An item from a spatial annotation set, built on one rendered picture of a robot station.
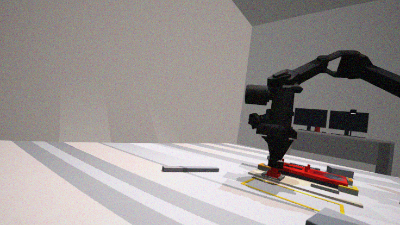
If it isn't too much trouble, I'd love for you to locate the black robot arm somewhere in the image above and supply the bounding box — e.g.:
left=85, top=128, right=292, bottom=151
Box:
left=245, top=50, right=400, bottom=129

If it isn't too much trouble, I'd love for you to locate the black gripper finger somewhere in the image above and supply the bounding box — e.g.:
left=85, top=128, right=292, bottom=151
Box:
left=262, top=136, right=287, bottom=165
left=279, top=139, right=293, bottom=160

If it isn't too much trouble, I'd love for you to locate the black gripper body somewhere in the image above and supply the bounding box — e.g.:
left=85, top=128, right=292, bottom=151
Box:
left=256, top=105, right=297, bottom=139

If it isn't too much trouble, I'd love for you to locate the black and grey wheel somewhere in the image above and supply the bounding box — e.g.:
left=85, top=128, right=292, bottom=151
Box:
left=267, top=159, right=284, bottom=169

